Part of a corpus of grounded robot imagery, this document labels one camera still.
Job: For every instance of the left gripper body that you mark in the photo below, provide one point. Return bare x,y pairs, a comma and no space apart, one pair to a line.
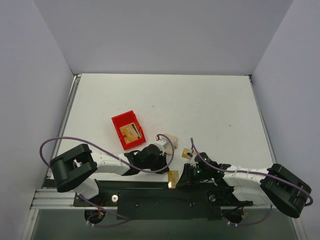
161,162

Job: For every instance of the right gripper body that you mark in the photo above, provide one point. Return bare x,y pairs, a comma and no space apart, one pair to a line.
186,178

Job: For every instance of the gold vip card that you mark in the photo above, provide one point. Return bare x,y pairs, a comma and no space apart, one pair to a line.
187,153
173,178

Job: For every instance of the beige leather card holder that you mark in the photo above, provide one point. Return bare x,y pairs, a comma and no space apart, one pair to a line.
174,140

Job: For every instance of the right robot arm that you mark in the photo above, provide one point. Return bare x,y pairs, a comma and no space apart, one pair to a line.
274,186

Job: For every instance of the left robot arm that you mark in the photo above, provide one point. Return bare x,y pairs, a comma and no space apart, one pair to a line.
72,169

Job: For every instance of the gold card in bin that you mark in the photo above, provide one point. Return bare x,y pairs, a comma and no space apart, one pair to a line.
130,134

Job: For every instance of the red plastic bin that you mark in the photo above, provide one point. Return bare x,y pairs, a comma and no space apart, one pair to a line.
123,119

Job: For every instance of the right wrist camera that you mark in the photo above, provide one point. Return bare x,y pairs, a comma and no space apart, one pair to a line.
193,162

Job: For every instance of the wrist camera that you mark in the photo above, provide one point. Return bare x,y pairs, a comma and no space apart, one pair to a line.
161,142
193,162

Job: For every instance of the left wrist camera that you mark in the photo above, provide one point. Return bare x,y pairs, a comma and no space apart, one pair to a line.
161,142

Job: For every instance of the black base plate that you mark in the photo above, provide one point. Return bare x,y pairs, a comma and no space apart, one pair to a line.
151,200

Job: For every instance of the aluminium frame rail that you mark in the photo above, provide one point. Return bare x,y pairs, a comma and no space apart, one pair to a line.
50,199

